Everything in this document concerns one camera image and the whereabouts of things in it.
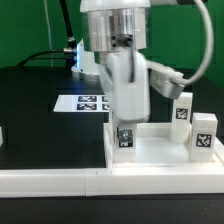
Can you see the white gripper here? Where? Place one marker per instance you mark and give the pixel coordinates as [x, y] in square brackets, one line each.
[124, 80]

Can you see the white square table top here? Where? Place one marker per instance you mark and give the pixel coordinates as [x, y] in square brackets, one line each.
[154, 149]

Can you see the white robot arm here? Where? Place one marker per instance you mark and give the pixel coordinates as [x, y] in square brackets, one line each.
[115, 31]

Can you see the white front obstacle bar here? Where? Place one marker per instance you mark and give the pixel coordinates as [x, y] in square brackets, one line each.
[117, 181]

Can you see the white block at left edge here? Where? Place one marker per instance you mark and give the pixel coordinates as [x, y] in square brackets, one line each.
[1, 137]

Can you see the white sheet with tags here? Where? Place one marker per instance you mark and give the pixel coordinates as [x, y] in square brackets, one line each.
[81, 103]

